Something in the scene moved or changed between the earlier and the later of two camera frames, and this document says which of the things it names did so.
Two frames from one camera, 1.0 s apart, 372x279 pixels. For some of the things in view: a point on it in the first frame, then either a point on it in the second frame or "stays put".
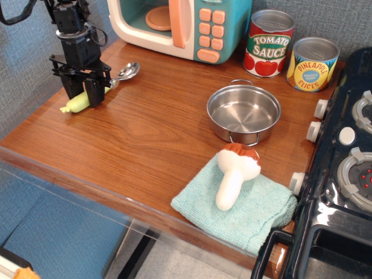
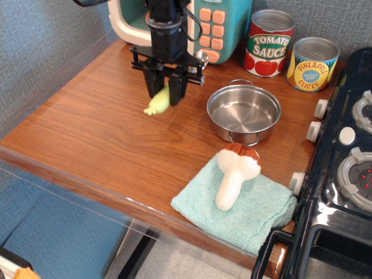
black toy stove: x=332 y=236 stays put
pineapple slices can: x=313 y=63 stays put
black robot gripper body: x=81 y=56 -> x=169 y=53
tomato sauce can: x=269 y=41 stays put
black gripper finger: x=96 y=91 -> x=177 y=86
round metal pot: x=246 y=113 stays put
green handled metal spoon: x=81 y=102 -> x=160 y=102
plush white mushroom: x=242 y=162 stays put
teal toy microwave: x=211 y=31 stays put
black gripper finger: x=73 y=84 -> x=155 y=80
